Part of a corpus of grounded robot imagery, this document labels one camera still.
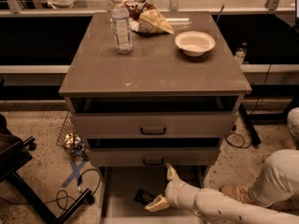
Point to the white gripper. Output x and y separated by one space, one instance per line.
172 189

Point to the dark rxbar chocolate wrapper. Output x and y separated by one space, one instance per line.
143 197

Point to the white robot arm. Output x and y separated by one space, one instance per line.
212 205

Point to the open bottom drawer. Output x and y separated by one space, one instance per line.
121 186

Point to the grey drawer cabinet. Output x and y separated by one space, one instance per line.
155 77

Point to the tan shoe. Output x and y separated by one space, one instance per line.
240 194

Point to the black metal table leg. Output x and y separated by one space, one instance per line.
255 139

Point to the crumpled shiny wrapper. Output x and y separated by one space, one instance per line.
74 145

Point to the person leg light trousers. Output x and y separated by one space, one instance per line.
279 177

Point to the white paper bowl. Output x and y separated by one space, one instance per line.
194 43

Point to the small bottle behind cabinet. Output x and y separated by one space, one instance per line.
241 52

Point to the yellow chip bag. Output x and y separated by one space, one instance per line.
153 22

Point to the clear plastic water bottle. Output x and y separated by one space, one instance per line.
121 27

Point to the brown snack bag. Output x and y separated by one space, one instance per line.
136 8

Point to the middle drawer with handle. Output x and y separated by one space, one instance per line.
152 156

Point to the drawer with handle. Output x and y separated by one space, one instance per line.
152 156
154 125

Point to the top drawer with handle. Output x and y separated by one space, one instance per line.
154 125

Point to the wire mesh basket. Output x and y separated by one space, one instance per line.
67 127

